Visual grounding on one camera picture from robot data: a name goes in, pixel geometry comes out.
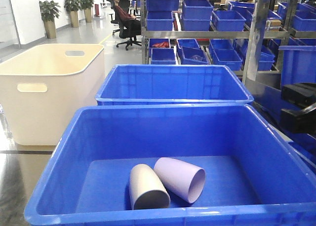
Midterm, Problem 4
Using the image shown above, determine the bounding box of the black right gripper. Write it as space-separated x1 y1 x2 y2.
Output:
280 82 316 134

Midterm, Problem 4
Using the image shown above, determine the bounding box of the purple plastic cup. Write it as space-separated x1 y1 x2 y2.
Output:
154 157 206 204

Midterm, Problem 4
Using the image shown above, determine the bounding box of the beige plastic cup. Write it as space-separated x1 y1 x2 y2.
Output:
129 164 170 210

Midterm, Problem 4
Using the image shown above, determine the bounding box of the tall blue bin right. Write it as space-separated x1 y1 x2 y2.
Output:
279 45 316 86

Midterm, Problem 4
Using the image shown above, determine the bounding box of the blue bin lower right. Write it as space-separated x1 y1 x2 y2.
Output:
209 39 242 71

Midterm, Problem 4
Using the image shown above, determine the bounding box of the far large blue bin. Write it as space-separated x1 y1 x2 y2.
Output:
95 64 254 106

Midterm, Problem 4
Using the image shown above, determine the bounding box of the large blue bin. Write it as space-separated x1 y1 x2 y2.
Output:
95 64 254 106
24 103 316 226

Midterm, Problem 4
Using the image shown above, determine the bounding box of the blue bin upper right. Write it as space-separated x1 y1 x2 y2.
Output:
212 10 246 32

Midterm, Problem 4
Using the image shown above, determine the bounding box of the tilted blue bin lower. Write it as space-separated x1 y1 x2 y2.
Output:
181 47 210 65

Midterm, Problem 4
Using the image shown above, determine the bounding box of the blue bin upper middle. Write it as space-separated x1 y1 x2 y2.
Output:
181 0 213 31

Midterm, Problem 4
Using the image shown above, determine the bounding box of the blue bin lower left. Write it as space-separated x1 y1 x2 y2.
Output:
151 48 176 65

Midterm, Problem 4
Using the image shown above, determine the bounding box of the blue bin below upper left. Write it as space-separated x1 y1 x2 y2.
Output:
147 11 174 31

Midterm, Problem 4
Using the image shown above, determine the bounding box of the near large blue bin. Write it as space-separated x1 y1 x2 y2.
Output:
24 103 316 226

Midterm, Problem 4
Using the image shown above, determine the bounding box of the steel shelf rack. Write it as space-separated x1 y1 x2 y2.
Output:
140 0 316 88

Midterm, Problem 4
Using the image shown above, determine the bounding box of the black office chair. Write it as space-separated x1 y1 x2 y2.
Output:
109 0 141 50

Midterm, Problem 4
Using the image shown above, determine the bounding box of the seated person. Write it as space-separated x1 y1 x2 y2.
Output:
113 0 141 35

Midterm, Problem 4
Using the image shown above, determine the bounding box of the potted plant right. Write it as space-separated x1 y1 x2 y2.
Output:
79 0 94 23

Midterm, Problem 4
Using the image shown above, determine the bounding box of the potted plant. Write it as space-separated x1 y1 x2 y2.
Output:
39 0 60 39
79 0 94 23
64 0 80 28

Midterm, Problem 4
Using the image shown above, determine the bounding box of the potted plant middle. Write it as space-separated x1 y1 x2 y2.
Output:
64 0 80 28

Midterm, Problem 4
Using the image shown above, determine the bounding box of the cream plastic tub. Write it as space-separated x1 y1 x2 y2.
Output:
0 43 106 146

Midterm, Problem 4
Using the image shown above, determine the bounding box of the potted plant left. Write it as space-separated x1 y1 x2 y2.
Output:
39 0 60 39

